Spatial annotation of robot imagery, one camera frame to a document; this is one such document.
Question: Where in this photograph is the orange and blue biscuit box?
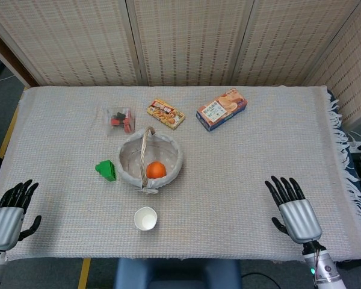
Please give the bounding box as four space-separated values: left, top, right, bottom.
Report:
196 87 248 132

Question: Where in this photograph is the orange fruit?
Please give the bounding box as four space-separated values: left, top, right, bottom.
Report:
146 161 167 179

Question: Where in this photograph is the white paper cup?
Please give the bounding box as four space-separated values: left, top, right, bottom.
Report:
134 206 158 232

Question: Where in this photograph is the bamboo folding screen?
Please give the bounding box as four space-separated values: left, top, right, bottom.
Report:
0 0 361 127

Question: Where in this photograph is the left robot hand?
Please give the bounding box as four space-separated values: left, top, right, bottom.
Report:
0 179 42 252

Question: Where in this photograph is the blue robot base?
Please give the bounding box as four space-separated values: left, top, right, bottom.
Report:
113 257 242 289

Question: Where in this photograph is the wicker basket with cloth liner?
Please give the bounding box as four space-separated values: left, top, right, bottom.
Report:
116 126 184 194

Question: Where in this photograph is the clear bag of red blocks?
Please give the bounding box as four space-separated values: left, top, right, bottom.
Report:
103 106 137 137

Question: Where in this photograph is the white power strip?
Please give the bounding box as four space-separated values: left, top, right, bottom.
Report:
347 130 361 154

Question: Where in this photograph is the black cable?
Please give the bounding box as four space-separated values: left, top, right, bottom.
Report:
240 271 271 281

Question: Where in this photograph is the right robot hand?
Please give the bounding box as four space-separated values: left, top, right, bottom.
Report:
264 175 323 244

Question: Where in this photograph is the green plastic triangular block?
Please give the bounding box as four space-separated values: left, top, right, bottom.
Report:
94 159 117 182

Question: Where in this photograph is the grey woven tablecloth with fringe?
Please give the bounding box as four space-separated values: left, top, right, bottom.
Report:
0 85 361 263

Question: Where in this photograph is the yellow curry box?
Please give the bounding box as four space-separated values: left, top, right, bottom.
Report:
146 98 186 131

